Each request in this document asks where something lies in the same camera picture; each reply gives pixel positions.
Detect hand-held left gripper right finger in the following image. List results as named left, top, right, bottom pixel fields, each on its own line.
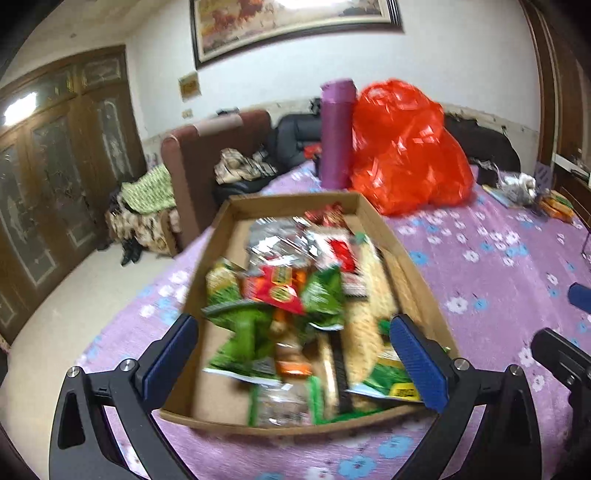
left=389, top=313, right=543, bottom=480

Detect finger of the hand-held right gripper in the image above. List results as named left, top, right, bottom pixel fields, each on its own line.
left=531, top=328, right=591, bottom=403
left=568, top=283, right=591, bottom=317

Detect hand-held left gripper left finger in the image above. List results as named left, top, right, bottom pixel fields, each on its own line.
left=47, top=313, right=200, bottom=480

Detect green yellow snack packet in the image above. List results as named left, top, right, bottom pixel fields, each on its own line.
left=346, top=346, right=426, bottom=407

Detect cardboard box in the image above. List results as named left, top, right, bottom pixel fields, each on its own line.
left=159, top=191, right=459, bottom=437

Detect long cracker pack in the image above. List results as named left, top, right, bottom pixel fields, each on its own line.
left=323, top=235, right=402, bottom=416

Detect green pea snack packet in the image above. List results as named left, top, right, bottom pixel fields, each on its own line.
left=300, top=268, right=347, bottom=330

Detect clear foil snack packet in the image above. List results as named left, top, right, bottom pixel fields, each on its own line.
left=249, top=378, right=324, bottom=428

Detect silver foil snack packet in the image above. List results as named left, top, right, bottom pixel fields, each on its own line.
left=248, top=218, right=319, bottom=268

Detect light green snack packet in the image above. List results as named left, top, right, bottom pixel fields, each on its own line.
left=205, top=258, right=241, bottom=315

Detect purple floral blanket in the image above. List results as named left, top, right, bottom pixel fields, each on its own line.
left=9, top=161, right=591, bottom=480

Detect yellow biscuit packet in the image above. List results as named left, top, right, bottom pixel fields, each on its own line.
left=538, top=194, right=578, bottom=222

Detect black shoes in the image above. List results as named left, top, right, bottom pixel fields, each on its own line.
left=121, top=240, right=144, bottom=266

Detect camouflage patterned cloth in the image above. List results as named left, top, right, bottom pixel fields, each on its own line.
left=105, top=194, right=181, bottom=254

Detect grey plastic bag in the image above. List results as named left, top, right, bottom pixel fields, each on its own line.
left=501, top=173, right=539, bottom=204

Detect red snack bar packet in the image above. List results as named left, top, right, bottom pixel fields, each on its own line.
left=323, top=237, right=356, bottom=273

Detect book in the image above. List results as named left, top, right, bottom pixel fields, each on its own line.
left=482, top=185, right=518, bottom=208

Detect green patterned cloth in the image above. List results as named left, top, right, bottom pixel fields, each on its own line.
left=121, top=165, right=176, bottom=215

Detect dark red snack packet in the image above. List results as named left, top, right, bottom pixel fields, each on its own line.
left=305, top=204, right=346, bottom=228

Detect brown armchair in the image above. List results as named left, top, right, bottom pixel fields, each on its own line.
left=161, top=109, right=273, bottom=252

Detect black cushion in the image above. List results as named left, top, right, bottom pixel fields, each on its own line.
left=216, top=176, right=279, bottom=195

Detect black sofa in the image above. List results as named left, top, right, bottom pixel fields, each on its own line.
left=274, top=113, right=522, bottom=176

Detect plaid cloth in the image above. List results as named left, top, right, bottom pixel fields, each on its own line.
left=215, top=148, right=280, bottom=183

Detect wooden glass-door cabinet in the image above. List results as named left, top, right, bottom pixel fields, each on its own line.
left=0, top=45, right=148, bottom=342

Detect red plastic bag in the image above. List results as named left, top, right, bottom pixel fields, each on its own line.
left=349, top=79, right=475, bottom=217

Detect brown wooden door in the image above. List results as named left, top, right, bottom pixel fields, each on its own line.
left=519, top=0, right=591, bottom=185

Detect purple bottle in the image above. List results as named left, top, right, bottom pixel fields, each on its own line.
left=320, top=79, right=357, bottom=190

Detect framed horse painting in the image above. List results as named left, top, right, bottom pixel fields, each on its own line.
left=190, top=0, right=404, bottom=70

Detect small yellow wall sign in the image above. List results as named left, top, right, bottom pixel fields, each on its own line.
left=178, top=72, right=201, bottom=101

